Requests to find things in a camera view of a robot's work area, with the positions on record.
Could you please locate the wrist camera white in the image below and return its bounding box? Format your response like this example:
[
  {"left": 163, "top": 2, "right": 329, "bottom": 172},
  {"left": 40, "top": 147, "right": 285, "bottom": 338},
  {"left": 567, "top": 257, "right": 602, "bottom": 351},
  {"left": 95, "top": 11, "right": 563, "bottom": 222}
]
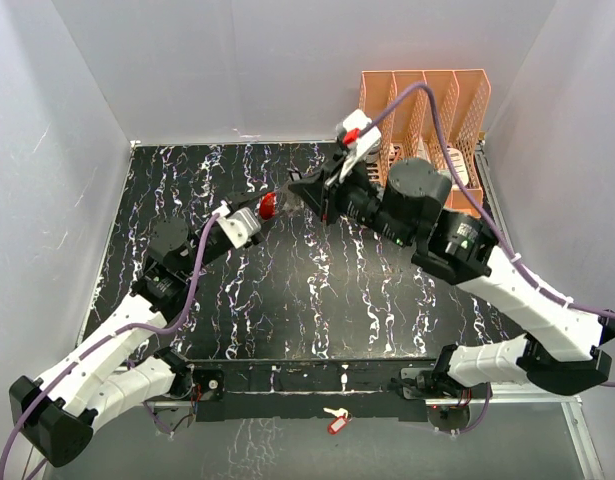
[
  {"left": 213, "top": 201, "right": 262, "bottom": 249},
  {"left": 336, "top": 109, "right": 381, "bottom": 183}
]

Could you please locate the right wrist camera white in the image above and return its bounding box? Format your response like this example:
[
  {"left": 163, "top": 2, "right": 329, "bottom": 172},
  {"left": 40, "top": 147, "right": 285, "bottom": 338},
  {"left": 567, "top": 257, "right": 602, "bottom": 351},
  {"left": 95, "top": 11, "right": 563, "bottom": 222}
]
[{"left": 336, "top": 109, "right": 381, "bottom": 183}]

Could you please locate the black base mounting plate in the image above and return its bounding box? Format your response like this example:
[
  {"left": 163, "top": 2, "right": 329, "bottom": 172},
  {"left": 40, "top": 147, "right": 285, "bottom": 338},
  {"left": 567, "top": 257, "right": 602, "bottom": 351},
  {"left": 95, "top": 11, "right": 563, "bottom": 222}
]
[{"left": 189, "top": 359, "right": 493, "bottom": 424}]

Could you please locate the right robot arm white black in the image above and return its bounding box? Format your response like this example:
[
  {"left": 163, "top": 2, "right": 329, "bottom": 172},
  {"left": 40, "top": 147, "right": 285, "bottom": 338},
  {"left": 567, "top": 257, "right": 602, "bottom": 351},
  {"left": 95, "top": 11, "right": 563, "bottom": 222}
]
[{"left": 288, "top": 158, "right": 615, "bottom": 397}]

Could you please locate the orange file organizer rack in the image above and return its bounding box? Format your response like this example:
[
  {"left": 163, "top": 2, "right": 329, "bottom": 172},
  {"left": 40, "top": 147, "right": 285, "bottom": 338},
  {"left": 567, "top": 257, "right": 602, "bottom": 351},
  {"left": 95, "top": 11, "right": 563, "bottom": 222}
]
[{"left": 359, "top": 69, "right": 491, "bottom": 204}]

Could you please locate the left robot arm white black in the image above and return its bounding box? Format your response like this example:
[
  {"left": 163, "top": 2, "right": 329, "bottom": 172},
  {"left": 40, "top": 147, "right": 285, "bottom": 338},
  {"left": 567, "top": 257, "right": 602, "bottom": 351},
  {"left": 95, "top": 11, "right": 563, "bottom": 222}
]
[{"left": 9, "top": 192, "right": 276, "bottom": 467}]

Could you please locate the red tag with key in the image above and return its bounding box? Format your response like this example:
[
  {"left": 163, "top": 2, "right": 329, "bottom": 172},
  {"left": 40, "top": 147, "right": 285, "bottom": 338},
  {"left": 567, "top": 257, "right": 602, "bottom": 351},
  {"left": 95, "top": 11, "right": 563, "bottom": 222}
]
[{"left": 323, "top": 407, "right": 349, "bottom": 435}]

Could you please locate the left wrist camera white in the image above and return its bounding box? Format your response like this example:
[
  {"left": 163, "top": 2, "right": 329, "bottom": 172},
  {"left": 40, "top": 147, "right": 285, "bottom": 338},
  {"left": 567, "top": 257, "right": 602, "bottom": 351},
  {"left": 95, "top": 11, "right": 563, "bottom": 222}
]
[{"left": 213, "top": 201, "right": 262, "bottom": 249}]

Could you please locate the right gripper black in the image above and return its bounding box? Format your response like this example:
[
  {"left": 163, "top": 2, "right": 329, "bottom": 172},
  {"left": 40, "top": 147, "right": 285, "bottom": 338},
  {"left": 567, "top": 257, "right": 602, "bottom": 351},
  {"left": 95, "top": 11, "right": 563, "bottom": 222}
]
[{"left": 290, "top": 151, "right": 415, "bottom": 250}]

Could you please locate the white labelled packet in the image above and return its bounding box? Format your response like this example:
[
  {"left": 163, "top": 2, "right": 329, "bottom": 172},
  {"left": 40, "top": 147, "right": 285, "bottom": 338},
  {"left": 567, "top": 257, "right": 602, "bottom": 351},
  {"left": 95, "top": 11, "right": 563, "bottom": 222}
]
[{"left": 448, "top": 147, "right": 470, "bottom": 186}]

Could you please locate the red handled key organizer plate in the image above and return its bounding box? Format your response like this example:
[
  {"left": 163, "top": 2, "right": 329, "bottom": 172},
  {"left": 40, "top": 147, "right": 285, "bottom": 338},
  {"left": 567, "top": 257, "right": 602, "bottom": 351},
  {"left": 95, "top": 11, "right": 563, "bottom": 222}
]
[{"left": 258, "top": 191, "right": 303, "bottom": 221}]

